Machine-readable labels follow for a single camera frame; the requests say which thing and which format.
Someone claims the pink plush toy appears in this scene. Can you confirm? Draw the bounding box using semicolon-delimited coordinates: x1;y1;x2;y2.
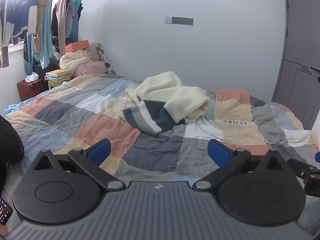
74;60;112;78

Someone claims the grey door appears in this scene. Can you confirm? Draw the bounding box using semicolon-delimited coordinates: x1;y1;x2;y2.
271;0;320;130

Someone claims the black door handle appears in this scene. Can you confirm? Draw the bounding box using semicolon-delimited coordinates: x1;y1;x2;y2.
310;66;320;83

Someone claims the cream folded blanket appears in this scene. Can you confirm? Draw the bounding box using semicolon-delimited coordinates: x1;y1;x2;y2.
59;49;92;77

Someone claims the cream striped fleece sweater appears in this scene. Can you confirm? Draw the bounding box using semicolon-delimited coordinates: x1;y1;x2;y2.
119;71;212;137

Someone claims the patchwork quilt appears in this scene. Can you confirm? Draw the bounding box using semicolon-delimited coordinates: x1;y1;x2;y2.
0;74;320;198

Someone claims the grey wall switch panel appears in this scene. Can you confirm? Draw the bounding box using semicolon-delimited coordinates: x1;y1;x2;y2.
165;16;194;26

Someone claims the person's jeans leg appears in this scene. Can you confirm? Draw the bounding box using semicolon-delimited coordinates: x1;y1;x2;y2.
297;196;320;237

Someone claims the green stool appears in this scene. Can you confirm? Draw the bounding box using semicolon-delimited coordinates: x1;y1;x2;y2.
47;79;68;90

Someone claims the red suitcase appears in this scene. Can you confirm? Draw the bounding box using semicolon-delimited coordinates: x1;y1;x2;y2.
17;78;49;102

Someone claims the row of hanging clothes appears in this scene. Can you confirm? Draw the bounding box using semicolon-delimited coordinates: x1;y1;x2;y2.
0;0;84;69

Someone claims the black smartwatch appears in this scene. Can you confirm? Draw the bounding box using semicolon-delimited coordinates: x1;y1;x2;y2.
0;197;13;225

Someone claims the orange box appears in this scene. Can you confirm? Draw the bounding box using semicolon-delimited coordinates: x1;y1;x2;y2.
65;39;90;54

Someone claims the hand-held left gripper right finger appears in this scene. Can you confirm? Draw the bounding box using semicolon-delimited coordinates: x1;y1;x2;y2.
194;139;288;192

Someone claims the white plush toy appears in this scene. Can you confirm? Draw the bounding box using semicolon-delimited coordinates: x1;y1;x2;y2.
89;44;110;63

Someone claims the stack of books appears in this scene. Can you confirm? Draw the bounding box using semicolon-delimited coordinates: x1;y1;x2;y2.
44;69;71;82

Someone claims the person's black clothing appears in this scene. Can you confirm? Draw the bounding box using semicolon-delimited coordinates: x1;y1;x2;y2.
0;115;25;193

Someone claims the white plastic bag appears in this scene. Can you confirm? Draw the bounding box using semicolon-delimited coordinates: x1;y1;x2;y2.
25;72;40;83

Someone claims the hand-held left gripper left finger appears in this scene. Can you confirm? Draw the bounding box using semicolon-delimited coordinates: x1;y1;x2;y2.
34;139;126;192

